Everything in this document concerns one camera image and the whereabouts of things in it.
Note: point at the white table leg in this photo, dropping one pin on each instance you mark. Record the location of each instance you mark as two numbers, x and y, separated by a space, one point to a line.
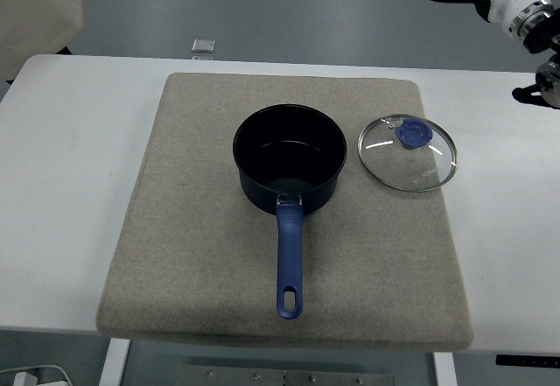
114 362
445 370

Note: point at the glass pot lid blue knob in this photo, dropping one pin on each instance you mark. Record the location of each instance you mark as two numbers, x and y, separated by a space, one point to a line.
411 135

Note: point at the grey metal plate with screws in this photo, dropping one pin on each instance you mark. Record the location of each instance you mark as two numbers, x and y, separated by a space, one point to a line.
284 377

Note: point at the black control panel under table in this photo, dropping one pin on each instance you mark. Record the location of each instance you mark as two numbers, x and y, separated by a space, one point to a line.
525 360

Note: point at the small silver floor plate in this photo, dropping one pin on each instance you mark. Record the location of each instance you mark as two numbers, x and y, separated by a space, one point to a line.
203 45

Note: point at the person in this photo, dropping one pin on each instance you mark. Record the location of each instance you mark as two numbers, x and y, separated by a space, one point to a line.
35 9

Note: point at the beige fabric mat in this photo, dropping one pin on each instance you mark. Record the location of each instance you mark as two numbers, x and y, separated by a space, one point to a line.
175 228

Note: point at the white power adapter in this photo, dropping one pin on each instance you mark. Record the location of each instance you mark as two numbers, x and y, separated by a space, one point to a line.
25 379

